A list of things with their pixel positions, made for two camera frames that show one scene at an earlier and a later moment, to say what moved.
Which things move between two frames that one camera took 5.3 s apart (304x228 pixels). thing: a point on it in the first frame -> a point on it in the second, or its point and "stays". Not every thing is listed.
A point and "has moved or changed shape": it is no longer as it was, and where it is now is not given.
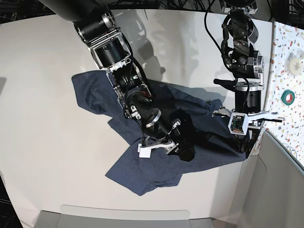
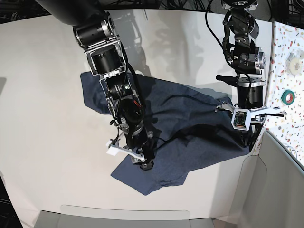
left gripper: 178,147 -> 147,164
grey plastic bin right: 270,192 stays
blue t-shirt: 215,143 has moved or changed shape
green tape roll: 283,97 stays
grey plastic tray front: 50,219 stays
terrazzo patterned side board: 287,37 stays
